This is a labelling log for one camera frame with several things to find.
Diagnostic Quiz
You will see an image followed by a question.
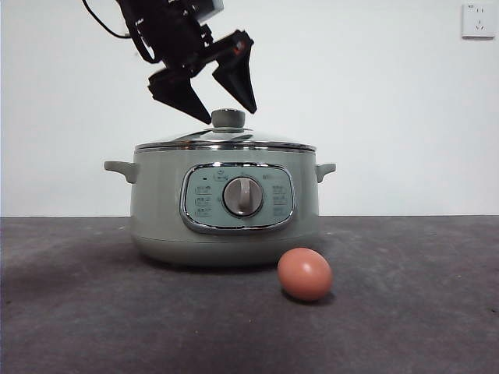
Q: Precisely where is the brown egg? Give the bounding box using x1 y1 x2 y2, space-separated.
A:
277 247 334 302

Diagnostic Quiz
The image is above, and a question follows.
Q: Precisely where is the thin black cable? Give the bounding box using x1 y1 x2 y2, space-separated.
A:
81 0 132 40

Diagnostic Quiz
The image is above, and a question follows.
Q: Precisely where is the white wall socket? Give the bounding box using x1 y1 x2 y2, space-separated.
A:
462 3 497 41

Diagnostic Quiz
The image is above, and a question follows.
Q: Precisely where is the glass lid with round knob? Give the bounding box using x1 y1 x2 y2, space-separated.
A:
134 108 317 153

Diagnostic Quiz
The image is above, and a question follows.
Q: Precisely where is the pale green electric pot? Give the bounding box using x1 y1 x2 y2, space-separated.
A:
104 150 337 268

